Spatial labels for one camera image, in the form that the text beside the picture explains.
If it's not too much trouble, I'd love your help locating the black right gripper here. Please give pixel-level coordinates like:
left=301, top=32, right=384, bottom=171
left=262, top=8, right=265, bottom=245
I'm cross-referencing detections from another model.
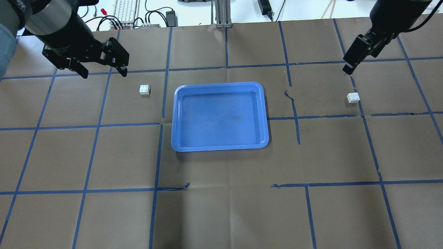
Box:
left=342, top=29, right=390, bottom=75

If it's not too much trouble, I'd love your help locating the white block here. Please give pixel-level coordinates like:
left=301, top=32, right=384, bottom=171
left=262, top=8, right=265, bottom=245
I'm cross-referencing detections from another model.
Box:
left=346, top=92, right=361, bottom=104
left=139, top=85, right=151, bottom=95

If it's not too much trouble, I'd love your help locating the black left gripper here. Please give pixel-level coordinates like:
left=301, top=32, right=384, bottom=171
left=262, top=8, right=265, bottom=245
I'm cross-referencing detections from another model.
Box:
left=42, top=37, right=129, bottom=79

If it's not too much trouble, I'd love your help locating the black power adapter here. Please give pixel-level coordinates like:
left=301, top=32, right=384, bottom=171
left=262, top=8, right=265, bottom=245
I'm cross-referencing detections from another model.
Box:
left=165, top=10, right=178, bottom=27

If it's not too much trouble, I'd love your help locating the blue plastic tray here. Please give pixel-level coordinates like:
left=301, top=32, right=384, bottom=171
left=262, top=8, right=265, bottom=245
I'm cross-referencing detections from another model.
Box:
left=171, top=82, right=270, bottom=152

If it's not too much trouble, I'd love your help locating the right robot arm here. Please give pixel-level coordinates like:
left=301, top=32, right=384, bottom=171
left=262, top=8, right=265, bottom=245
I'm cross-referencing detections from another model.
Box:
left=342, top=0, right=442, bottom=75

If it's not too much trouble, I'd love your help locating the white keyboard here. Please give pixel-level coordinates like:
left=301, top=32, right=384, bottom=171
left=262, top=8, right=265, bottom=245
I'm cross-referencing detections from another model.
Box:
left=111, top=0, right=141, bottom=28

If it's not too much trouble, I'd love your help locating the aluminium frame post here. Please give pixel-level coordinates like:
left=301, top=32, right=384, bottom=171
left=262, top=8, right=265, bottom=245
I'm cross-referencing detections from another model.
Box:
left=213, top=0, right=232, bottom=29

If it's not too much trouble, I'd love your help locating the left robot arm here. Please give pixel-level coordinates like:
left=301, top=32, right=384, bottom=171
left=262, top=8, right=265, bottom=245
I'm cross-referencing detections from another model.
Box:
left=0, top=0, right=130, bottom=79

